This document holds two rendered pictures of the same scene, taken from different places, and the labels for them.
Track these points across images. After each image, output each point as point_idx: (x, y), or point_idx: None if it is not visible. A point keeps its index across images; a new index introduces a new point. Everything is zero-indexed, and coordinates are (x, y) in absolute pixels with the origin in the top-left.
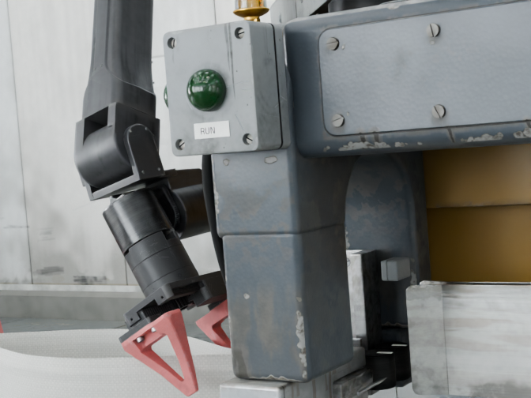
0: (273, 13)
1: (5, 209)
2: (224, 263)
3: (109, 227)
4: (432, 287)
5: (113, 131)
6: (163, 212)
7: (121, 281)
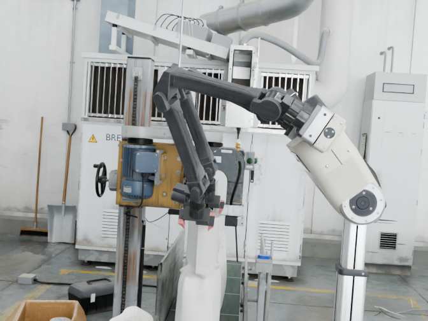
0: (155, 130)
1: None
2: (242, 186)
3: (213, 185)
4: None
5: (217, 164)
6: None
7: None
